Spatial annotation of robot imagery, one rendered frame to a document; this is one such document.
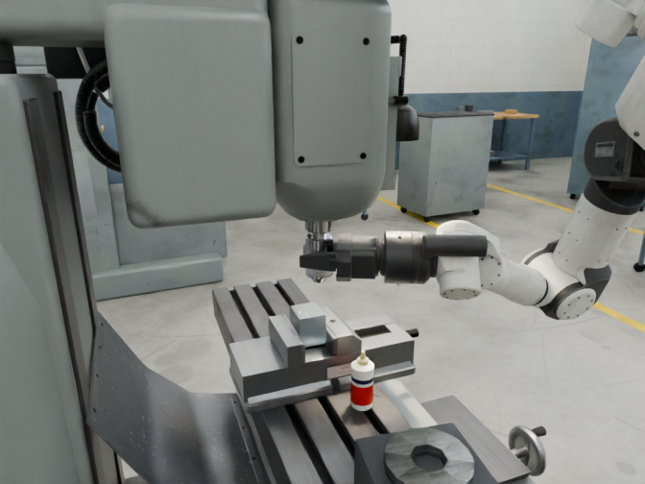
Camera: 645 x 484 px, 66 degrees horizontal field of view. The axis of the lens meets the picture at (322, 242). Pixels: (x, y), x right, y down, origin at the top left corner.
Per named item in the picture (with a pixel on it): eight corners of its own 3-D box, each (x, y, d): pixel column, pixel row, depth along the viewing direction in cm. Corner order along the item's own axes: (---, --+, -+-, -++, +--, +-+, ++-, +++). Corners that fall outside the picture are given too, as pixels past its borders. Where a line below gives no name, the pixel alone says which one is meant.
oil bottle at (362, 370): (367, 396, 92) (369, 343, 89) (376, 408, 89) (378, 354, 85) (346, 400, 91) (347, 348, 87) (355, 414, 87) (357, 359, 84)
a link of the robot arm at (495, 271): (428, 228, 85) (477, 249, 93) (430, 277, 82) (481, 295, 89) (458, 214, 81) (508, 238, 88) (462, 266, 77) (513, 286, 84)
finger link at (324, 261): (299, 251, 82) (337, 252, 81) (299, 269, 83) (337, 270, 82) (298, 254, 80) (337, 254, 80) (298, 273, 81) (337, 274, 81)
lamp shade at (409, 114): (426, 139, 90) (429, 103, 88) (398, 142, 86) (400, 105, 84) (397, 135, 95) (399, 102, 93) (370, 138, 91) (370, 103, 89)
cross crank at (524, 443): (520, 448, 129) (527, 411, 125) (556, 482, 119) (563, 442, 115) (469, 465, 124) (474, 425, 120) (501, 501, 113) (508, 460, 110)
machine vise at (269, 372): (382, 338, 112) (384, 293, 109) (418, 373, 99) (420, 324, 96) (227, 370, 100) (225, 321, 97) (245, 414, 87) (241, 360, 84)
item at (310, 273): (299, 273, 85) (299, 240, 84) (321, 267, 88) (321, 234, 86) (317, 281, 82) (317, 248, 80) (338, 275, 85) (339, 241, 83)
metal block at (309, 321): (315, 328, 100) (315, 301, 98) (325, 343, 94) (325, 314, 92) (290, 333, 98) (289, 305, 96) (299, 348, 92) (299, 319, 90)
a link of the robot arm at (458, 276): (405, 243, 89) (469, 244, 88) (406, 301, 84) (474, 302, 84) (412, 214, 79) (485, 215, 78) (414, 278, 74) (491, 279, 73)
